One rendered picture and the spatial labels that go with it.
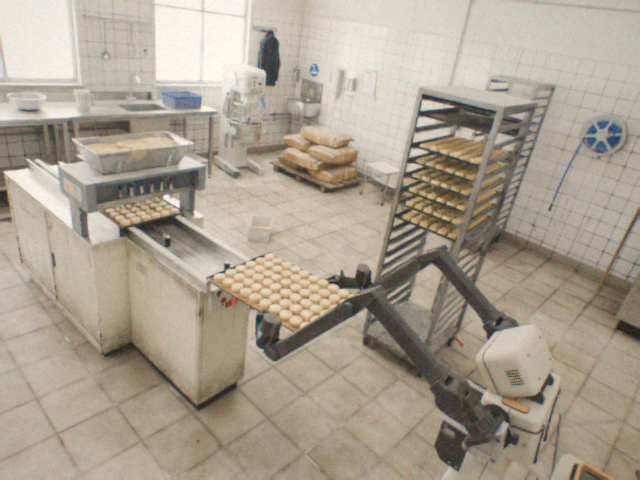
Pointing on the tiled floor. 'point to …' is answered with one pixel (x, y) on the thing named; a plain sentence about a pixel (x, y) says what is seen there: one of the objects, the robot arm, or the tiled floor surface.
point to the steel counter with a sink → (141, 106)
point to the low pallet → (315, 178)
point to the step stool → (382, 176)
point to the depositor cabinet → (76, 260)
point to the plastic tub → (260, 228)
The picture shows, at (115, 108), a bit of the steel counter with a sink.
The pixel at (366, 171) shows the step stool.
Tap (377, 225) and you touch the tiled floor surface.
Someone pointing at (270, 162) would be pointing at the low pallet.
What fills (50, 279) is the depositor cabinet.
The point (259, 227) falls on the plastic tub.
